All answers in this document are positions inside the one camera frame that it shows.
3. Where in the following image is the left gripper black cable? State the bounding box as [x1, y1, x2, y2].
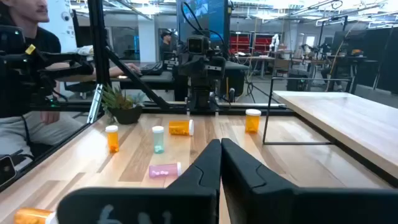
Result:
[181, 1, 229, 58]

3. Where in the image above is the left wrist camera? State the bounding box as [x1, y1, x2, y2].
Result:
[187, 35, 210, 55]

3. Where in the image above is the person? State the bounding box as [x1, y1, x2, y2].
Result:
[159, 29, 175, 62]
[0, 0, 142, 170]

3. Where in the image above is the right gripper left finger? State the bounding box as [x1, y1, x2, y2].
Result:
[167, 139, 222, 224]

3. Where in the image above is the red storage rack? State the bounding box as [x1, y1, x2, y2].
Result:
[229, 30, 280, 54]

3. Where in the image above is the potted succulent plant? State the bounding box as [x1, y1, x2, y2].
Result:
[101, 83, 147, 125]

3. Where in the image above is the silver aluminium extrusion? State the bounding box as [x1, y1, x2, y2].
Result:
[86, 83, 104, 124]

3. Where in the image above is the slim orange pill bottle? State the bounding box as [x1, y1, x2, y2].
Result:
[12, 207, 58, 224]
[104, 124, 120, 154]

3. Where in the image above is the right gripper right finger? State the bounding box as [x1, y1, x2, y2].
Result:
[221, 138, 296, 224]

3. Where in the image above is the pink pill bottle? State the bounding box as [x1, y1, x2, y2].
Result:
[148, 162, 183, 179]

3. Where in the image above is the large blue-screen monitor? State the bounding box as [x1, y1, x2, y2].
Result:
[176, 0, 231, 44]

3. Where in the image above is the black keyboard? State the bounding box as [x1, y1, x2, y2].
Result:
[139, 62, 164, 76]

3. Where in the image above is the black desk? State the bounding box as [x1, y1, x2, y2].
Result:
[57, 60, 249, 93]

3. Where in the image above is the black phone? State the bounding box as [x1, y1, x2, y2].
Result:
[0, 154, 18, 187]

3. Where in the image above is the black computer monitor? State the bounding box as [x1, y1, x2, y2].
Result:
[72, 9, 94, 48]

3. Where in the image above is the wooden shelf with black legs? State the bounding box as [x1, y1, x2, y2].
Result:
[262, 77, 398, 187]

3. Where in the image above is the teal pill bottle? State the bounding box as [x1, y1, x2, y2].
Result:
[151, 125, 165, 154]

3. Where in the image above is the wide orange pill bottle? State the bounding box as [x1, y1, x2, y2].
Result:
[244, 108, 262, 134]
[168, 119, 195, 137]

